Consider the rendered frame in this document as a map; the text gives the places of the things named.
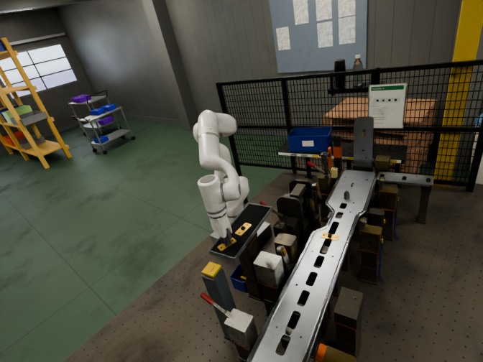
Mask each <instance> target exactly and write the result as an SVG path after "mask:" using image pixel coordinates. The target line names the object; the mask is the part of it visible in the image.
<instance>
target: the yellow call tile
mask: <svg viewBox="0 0 483 362"><path fill-rule="evenodd" d="M220 268H221V265H218V264H215V263H212V262H209V263H208V264H207V266H206V267H205V268H204V270H203V271H202V274H205V275H207V276H209V277H213V278H214V277H215V276H216V274H217V273H218V271H219V270H220Z"/></svg>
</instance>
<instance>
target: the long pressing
mask: <svg viewBox="0 0 483 362"><path fill-rule="evenodd" d="M377 176H378V174H377V173H376V172H368V171H359V170H342V171H341V172H340V174H339V176H338V178H337V180H336V182H335V184H334V186H333V187H332V189H331V191H330V193H329V195H328V197H327V199H326V201H325V206H326V207H327V208H328V209H329V210H330V211H331V215H330V217H329V219H328V221H327V223H326V225H325V226H324V227H322V228H319V229H317V230H314V231H313V232H312V233H311V235H310V236H309V238H308V240H307V242H306V244H305V246H304V248H303V250H302V252H301V254H300V256H299V258H298V260H297V262H296V264H295V266H294V268H293V270H292V272H291V274H290V276H289V277H288V279H287V281H286V283H285V286H284V287H283V289H282V291H281V293H280V296H279V297H278V299H277V301H276V303H275V306H274V307H273V309H272V311H271V313H270V315H269V317H268V318H267V321H266V323H265V324H264V327H263V329H262V331H261V333H260V334H259V337H258V339H257V341H256V343H255V344H254V347H253V349H252V350H251V352H250V354H249V356H248V358H247V362H308V360H309V358H310V355H311V351H312V350H313V346H314V343H315V341H316V338H317V335H318V331H319V329H320V326H321V323H322V321H323V317H324V315H325V312H326V309H327V307H328V303H329V300H330V298H331V295H332V292H333V290H334V286H335V284H336V280H337V278H338V275H339V272H340V270H341V266H342V264H343V261H344V258H345V256H346V252H347V249H348V247H349V244H350V241H351V237H352V235H353V232H354V229H355V227H356V224H357V221H358V219H359V217H360V216H361V215H362V214H364V213H365V212H366V211H367V208H368V205H369V202H370V199H371V196H372V193H373V189H374V186H375V183H376V181H377ZM352 183H353V185H352V186H353V187H351V184H352ZM346 190H347V191H349V199H348V200H345V199H344V192H345V191H346ZM342 203H343V204H346V208H345V209H342V208H340V206H341V204H342ZM350 212H351V213H350ZM337 213H343V215H342V217H341V219H338V218H336V215H337ZM333 222H336V223H339V225H338V227H337V229H336V232H335V234H334V235H338V236H339V239H338V240H337V241H334V240H331V244H330V246H329V248H328V251H327V253H326V254H320V251H321V249H322V247H323V244H324V242H325V240H326V238H321V234H322V233H323V232H324V233H328V232H329V231H330V229H331V226H332V224H333ZM312 251H313V252H312ZM318 256H322V257H324V260H323V263H322V265H321V268H316V267H314V264H315V262H316V260H317V258H318ZM332 256H333V257H332ZM311 273H316V274H317V277H316V280H315V281H314V284H313V286H308V285H307V284H306V282H307V281H308V278H309V276H310V274H311ZM296 285H297V286H296ZM303 291H306V292H309V295H308V298H307V301H306V303H305V305H304V306H300V305H298V300H299V299H300V296H301V294H302V292H303ZM294 312H298V313H300V317H299V320H298V322H297V325H296V326H295V329H291V330H292V332H291V335H287V334H285V329H286V327H287V326H288V323H289V321H290V318H291V316H292V314H293V313H294ZM276 327H277V328H276ZM284 335H286V336H287V337H290V342H289V343H288V345H287V348H286V351H285V353H284V355H283V356H281V355H279V354H277V353H276V350H277V347H278V346H279V344H280V341H281V339H282V337H283V336H284ZM300 336H301V337H302V338H300Z"/></svg>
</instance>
